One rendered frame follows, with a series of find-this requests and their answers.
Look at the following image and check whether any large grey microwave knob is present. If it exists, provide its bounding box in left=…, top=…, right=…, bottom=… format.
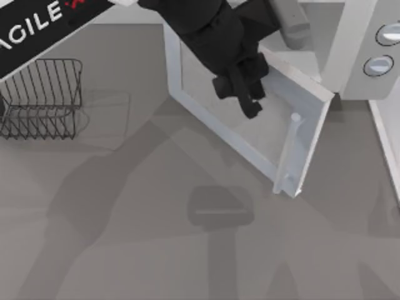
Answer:
left=374, top=20, right=400, bottom=48

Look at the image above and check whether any pale microwave door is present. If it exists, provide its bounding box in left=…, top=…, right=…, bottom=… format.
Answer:
left=163, top=21, right=337, bottom=199

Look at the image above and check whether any pale grey rounded box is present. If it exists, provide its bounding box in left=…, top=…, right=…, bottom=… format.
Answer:
left=271, top=0, right=311, bottom=50

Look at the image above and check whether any small grey microwave knob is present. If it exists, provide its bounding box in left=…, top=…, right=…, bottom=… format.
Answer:
left=362, top=54, right=396, bottom=78

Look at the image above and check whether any dark wire basket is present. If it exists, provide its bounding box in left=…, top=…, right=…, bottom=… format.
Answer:
left=0, top=57, right=85, bottom=140

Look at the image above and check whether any pale microwave oven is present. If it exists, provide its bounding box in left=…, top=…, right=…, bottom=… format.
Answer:
left=257, top=0, right=400, bottom=101

